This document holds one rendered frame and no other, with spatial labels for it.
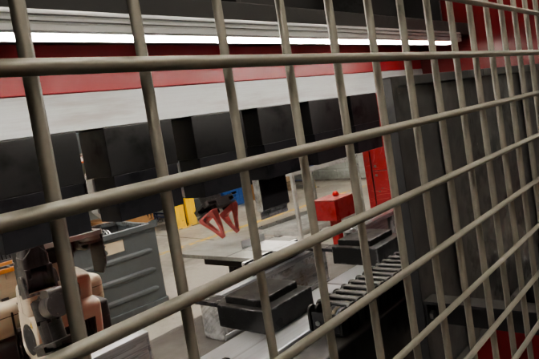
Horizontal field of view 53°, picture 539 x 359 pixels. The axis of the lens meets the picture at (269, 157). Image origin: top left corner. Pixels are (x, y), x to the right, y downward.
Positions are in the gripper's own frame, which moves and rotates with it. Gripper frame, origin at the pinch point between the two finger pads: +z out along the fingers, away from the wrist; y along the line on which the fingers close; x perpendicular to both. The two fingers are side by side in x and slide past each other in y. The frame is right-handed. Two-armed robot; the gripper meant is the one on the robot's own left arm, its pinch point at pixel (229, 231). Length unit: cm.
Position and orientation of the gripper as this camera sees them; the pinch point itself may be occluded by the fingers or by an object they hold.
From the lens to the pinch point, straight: 146.3
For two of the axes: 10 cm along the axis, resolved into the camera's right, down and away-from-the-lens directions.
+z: 5.1, 8.2, -2.5
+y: 6.3, -1.6, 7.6
